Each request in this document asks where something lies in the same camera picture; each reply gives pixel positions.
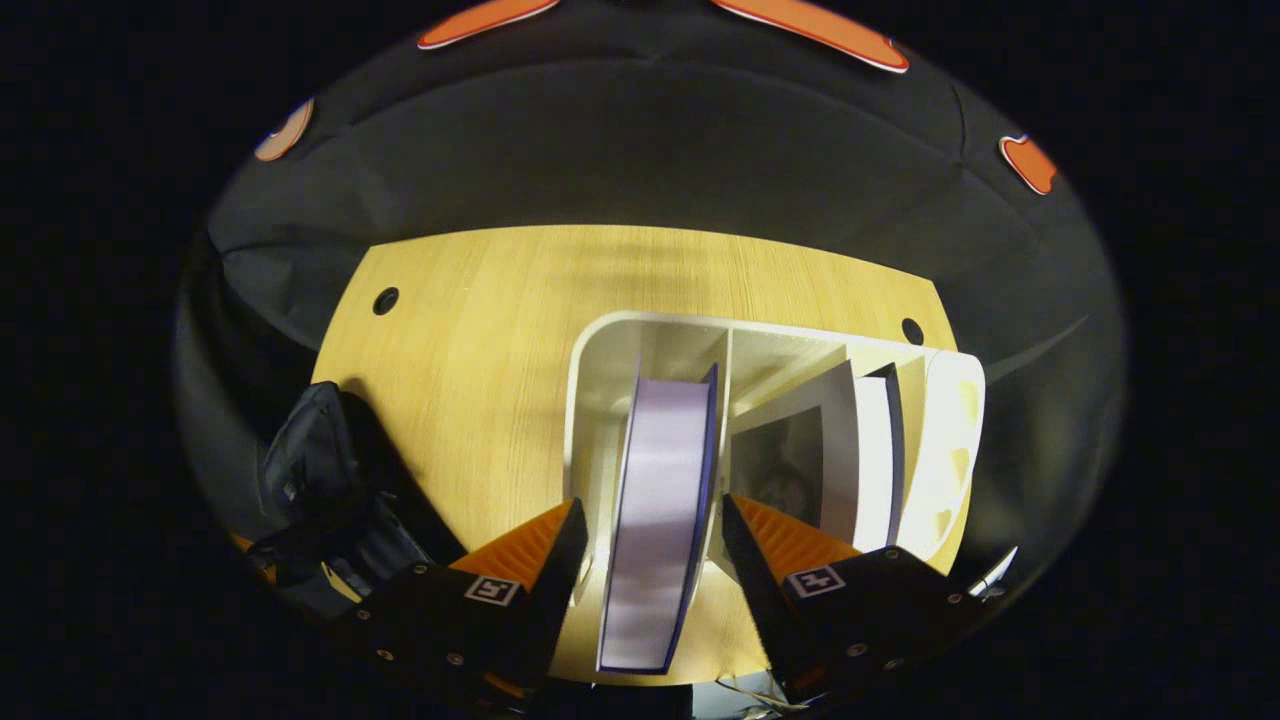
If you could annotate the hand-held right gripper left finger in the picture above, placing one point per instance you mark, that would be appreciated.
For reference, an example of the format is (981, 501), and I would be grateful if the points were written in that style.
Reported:
(560, 580)

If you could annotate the blue book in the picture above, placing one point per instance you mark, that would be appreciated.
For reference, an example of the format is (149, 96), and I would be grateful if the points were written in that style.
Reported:
(655, 500)

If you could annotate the white plastic bookshelf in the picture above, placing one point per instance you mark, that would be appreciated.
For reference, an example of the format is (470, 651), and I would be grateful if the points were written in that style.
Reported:
(950, 440)

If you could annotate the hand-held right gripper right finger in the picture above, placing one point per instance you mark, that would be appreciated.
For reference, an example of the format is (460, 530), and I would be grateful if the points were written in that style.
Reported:
(764, 585)

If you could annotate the white book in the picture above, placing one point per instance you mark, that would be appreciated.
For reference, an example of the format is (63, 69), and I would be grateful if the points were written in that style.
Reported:
(870, 450)

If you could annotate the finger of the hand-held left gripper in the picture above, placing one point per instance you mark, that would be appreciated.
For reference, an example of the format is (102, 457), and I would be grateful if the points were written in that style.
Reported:
(264, 573)

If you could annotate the black schoolbag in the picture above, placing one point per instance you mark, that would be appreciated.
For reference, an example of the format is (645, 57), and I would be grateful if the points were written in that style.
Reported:
(310, 450)

